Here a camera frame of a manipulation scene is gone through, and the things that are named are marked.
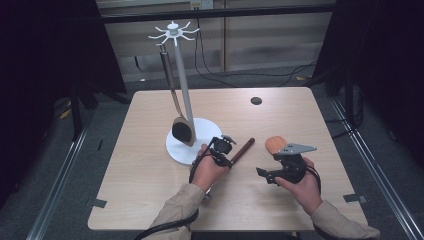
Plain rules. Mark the black horizontal bar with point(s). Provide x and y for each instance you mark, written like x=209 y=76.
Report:
x=233 y=13

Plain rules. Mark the orange round object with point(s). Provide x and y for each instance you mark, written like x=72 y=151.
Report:
x=275 y=144

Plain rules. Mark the black stand leg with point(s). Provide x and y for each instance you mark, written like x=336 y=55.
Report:
x=76 y=113
x=349 y=100

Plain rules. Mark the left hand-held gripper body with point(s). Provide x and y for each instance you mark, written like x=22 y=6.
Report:
x=221 y=146

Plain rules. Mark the steel spatula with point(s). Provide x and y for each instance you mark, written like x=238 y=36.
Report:
x=183 y=131

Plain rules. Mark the dark curtain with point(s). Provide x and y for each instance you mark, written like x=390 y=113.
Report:
x=33 y=66
x=383 y=50

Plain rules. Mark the person's right hand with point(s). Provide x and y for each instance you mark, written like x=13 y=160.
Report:
x=306 y=193

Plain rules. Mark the white wall outlet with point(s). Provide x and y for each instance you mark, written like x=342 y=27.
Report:
x=201 y=4

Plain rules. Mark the yellow floor tape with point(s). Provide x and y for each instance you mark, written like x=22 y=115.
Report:
x=65 y=114
x=300 y=78

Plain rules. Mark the black table grommet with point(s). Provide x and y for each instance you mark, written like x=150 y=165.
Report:
x=256 y=100

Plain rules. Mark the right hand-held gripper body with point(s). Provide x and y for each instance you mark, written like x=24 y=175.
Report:
x=293 y=166

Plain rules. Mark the metal floor rail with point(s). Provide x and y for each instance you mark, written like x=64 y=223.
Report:
x=376 y=173
x=56 y=190

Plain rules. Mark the person's left hand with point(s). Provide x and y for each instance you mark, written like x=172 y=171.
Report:
x=206 y=171

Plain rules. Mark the grey tape piece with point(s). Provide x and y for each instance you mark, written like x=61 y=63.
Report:
x=97 y=202
x=355 y=198

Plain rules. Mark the white utensil stand with hooks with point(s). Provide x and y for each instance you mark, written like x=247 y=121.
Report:
x=205 y=130

